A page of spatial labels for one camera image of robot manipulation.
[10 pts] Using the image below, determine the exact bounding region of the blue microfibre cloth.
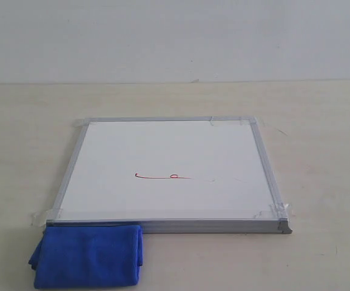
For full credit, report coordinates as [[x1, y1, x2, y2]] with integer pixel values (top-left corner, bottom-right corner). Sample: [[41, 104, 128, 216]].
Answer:
[[29, 225, 143, 289]]

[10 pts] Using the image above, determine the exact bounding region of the white board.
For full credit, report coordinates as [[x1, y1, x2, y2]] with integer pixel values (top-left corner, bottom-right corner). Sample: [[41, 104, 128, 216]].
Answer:
[[52, 116, 292, 234]]

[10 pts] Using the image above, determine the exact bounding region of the clear tape strip back right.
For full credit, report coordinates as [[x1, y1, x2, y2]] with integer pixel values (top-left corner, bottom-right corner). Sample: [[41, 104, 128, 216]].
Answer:
[[209, 116, 258, 126]]

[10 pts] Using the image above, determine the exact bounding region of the clear tape strip front right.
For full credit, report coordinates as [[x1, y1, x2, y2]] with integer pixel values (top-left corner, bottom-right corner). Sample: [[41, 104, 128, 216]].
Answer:
[[252, 202, 294, 220]]

